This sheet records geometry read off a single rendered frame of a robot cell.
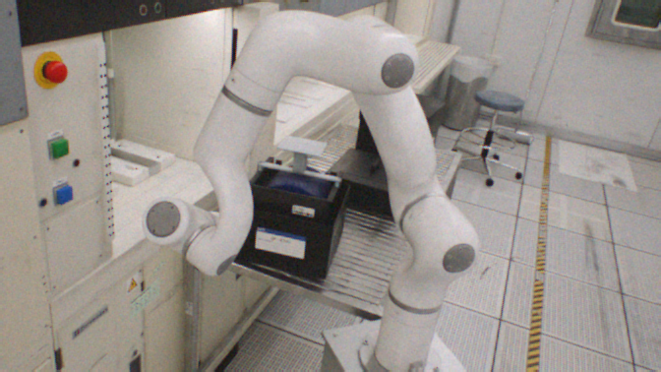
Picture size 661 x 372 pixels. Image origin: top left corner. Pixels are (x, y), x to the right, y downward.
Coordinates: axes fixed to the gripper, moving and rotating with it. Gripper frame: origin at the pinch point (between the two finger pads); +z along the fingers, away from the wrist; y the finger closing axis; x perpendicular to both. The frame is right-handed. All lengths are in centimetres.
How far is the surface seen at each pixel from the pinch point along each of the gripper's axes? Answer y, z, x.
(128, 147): 0, 43, 63
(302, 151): 28.8, 23.3, 6.9
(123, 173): -6, 30, 50
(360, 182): 36, 66, -2
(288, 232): 9.0, 27.3, -2.4
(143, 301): -28.9, 24.5, 18.2
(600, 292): 79, 213, -113
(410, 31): 184, 285, 86
